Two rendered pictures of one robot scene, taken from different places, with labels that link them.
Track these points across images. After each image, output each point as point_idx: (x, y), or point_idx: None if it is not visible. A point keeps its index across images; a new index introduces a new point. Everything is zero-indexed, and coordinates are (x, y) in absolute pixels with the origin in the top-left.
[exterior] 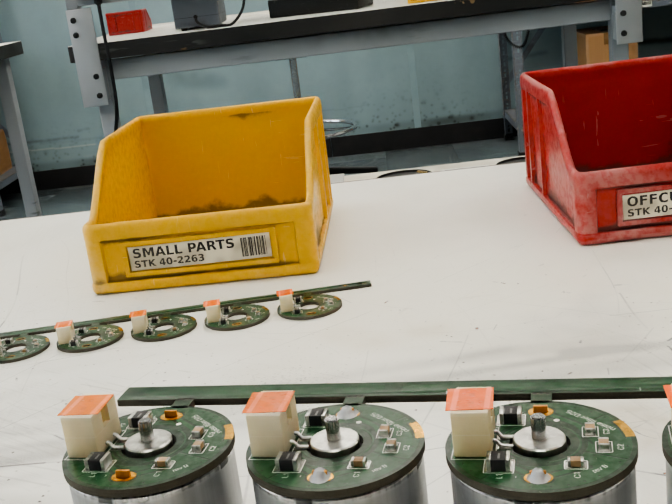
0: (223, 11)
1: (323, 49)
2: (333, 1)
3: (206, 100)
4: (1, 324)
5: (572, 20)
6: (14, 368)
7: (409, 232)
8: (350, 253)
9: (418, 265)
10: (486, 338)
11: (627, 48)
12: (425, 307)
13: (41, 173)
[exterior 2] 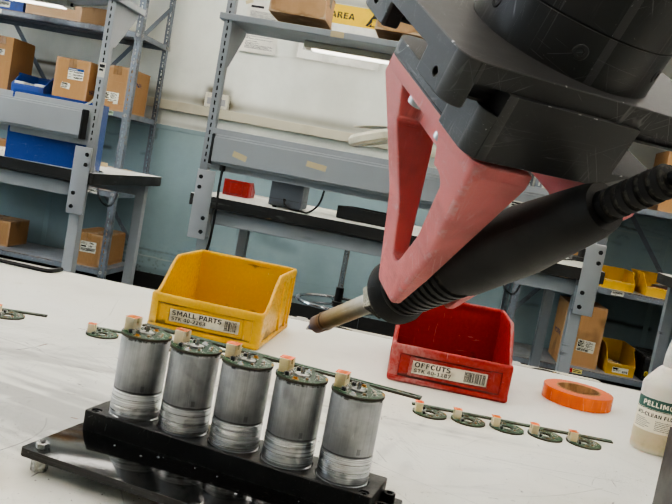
0: (305, 202)
1: (364, 250)
2: (382, 219)
3: (277, 259)
4: (98, 323)
5: (545, 286)
6: (99, 340)
7: (313, 349)
8: (278, 348)
9: (305, 362)
10: None
11: (579, 318)
12: None
13: (140, 273)
